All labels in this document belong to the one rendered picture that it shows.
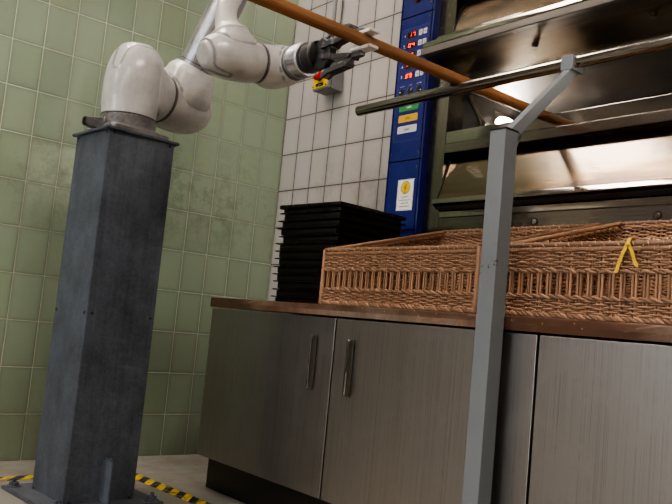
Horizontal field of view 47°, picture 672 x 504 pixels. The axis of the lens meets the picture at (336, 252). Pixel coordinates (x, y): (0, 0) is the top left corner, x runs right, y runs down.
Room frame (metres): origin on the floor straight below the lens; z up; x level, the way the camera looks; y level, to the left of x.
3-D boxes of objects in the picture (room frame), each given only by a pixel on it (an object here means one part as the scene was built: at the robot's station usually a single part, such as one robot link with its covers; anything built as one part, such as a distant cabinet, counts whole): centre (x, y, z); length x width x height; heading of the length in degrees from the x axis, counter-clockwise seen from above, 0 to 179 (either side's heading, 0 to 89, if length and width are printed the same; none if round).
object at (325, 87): (2.89, 0.10, 1.46); 0.10 x 0.07 x 0.10; 40
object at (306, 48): (1.87, 0.08, 1.19); 0.09 x 0.07 x 0.08; 41
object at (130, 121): (2.16, 0.64, 1.03); 0.22 x 0.18 x 0.06; 133
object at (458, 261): (2.04, -0.32, 0.72); 0.56 x 0.49 x 0.28; 39
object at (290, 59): (1.93, 0.13, 1.19); 0.09 x 0.06 x 0.09; 131
